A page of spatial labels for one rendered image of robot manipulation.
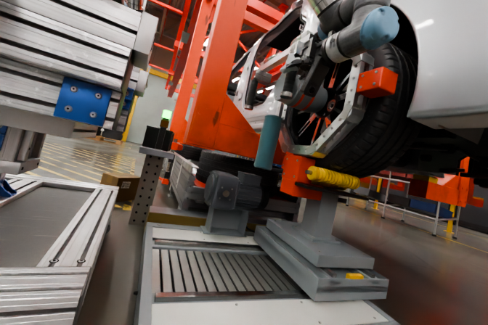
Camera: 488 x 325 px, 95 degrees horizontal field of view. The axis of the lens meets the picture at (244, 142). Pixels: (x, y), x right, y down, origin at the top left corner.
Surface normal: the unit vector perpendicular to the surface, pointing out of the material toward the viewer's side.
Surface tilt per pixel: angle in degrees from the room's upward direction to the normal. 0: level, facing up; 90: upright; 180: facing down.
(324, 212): 90
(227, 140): 90
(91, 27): 90
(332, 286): 90
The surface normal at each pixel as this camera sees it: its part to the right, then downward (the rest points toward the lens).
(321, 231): 0.37, 0.02
